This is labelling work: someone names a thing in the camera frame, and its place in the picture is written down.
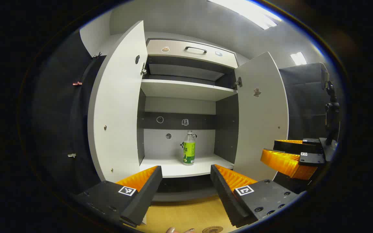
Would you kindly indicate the long ceiling light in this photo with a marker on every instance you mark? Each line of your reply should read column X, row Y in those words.
column 248, row 13

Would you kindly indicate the silver cloth clip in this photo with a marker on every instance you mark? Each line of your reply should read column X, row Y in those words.
column 72, row 155

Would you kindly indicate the round brown coaster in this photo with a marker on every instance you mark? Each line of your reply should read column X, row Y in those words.
column 212, row 230

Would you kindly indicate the white and grey cabinet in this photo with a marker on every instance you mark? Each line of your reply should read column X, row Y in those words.
column 227, row 129

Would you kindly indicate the beige cabinet drawer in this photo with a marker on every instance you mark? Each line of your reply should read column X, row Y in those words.
column 176, row 51

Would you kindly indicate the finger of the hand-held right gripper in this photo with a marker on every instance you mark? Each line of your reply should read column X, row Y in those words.
column 283, row 163
column 290, row 146

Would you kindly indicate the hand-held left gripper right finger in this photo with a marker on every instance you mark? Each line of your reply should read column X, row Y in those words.
column 225, row 194

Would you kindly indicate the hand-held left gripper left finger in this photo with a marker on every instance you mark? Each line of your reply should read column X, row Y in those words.
column 147, row 191

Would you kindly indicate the black cloth clip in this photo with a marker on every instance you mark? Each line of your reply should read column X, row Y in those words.
column 97, row 55

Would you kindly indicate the small ceiling light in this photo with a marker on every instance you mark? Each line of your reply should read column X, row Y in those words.
column 298, row 58

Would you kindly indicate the green label plastic bottle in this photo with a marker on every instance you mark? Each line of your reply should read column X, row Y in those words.
column 188, row 152

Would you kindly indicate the metal door hinge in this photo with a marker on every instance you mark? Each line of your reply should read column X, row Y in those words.
column 143, row 70
column 238, row 83

